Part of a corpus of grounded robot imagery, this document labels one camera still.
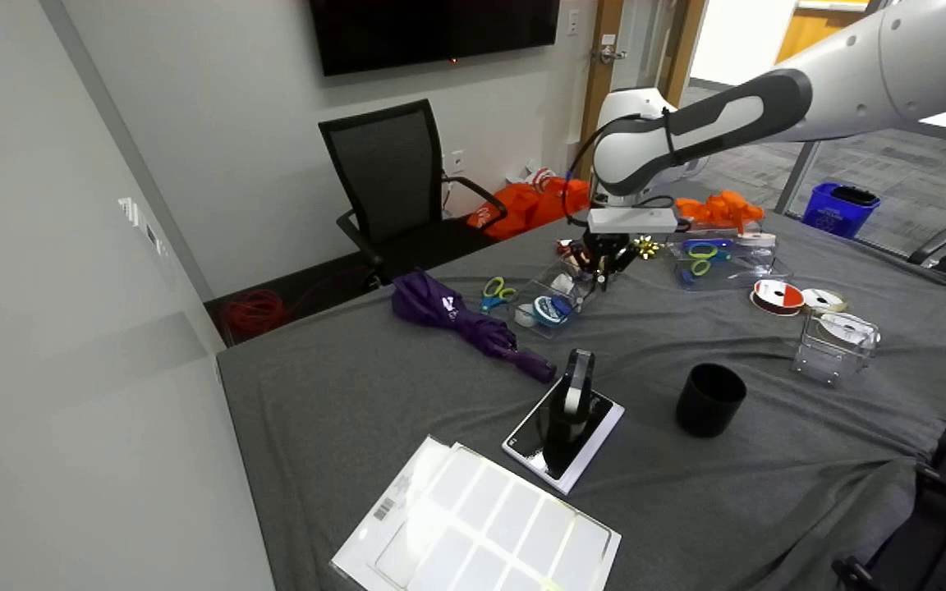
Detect grey table cloth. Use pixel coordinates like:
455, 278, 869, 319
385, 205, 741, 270
221, 215, 946, 591

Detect purple folded umbrella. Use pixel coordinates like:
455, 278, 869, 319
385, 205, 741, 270
391, 270, 557, 385

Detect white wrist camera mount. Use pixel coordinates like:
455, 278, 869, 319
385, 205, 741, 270
586, 205, 678, 233

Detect black tape dispenser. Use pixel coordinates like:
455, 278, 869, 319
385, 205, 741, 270
544, 347, 594, 475

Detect green blue scissors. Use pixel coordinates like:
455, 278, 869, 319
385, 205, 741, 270
479, 274, 516, 313

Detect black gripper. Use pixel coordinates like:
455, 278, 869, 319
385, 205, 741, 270
578, 233, 637, 287

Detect red and white ribbon spool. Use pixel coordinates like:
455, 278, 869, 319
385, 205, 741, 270
751, 278, 804, 313

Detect white label sheet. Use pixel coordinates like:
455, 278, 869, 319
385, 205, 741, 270
331, 435, 619, 591

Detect small clear plastic box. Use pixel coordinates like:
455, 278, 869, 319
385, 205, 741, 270
793, 313, 879, 387

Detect red cable coil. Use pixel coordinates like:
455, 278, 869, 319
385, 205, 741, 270
221, 286, 295, 340

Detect black office chair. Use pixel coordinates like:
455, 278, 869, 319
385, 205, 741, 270
319, 98, 509, 281

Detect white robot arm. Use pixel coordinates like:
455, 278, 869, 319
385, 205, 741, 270
583, 0, 946, 286

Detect clear compartment case right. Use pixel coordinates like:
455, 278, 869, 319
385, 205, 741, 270
670, 233, 788, 287

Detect wall mounted television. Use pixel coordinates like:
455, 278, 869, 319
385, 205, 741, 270
308, 0, 562, 75

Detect green handled scissors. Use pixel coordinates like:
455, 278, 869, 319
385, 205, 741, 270
684, 245, 725, 278

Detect black cup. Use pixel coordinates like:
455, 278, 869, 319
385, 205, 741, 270
677, 365, 749, 435

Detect blue bin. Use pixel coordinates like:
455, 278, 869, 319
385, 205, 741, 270
802, 179, 879, 237

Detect cream ribbon spool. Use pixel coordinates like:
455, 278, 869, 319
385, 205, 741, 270
802, 287, 844, 313

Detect orange cloth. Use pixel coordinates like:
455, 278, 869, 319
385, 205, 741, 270
677, 190, 765, 228

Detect orange bag on floor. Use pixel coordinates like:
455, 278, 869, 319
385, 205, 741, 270
465, 176, 591, 238

